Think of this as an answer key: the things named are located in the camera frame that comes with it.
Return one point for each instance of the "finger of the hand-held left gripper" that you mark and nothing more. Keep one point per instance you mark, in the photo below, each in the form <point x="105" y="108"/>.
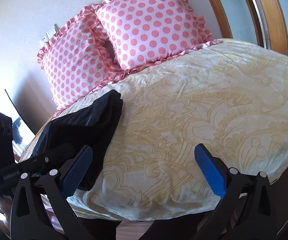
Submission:
<point x="46" y="158"/>

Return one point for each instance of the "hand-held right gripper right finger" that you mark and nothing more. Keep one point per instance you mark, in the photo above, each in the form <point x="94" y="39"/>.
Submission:
<point x="208" y="170"/>

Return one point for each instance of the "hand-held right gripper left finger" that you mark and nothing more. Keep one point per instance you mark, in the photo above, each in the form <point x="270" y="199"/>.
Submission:
<point x="76" y="167"/>

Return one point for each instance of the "black pants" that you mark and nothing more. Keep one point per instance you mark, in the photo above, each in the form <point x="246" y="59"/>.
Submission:
<point x="84" y="120"/>

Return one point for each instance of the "person's left leg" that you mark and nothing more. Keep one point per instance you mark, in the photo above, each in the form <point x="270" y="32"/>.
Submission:
<point x="101" y="226"/>

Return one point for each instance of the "person's leg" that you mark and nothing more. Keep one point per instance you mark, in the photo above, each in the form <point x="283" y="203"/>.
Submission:
<point x="173" y="225"/>
<point x="101" y="226"/>

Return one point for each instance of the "yellow patterned bedspread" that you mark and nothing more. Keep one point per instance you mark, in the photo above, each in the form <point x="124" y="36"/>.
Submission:
<point x="208" y="105"/>

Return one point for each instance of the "person's right leg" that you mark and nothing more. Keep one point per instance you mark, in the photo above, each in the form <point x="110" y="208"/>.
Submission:
<point x="173" y="225"/>

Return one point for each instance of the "pink polka dot pillow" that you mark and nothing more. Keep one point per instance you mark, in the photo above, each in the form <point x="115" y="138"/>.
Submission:
<point x="71" y="67"/>
<point x="153" y="22"/>

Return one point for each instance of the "white wall socket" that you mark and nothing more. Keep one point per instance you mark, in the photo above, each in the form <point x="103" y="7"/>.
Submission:
<point x="43" y="42"/>
<point x="51" y="31"/>

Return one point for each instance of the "wooden sliding door frame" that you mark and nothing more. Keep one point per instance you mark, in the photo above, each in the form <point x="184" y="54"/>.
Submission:
<point x="271" y="12"/>

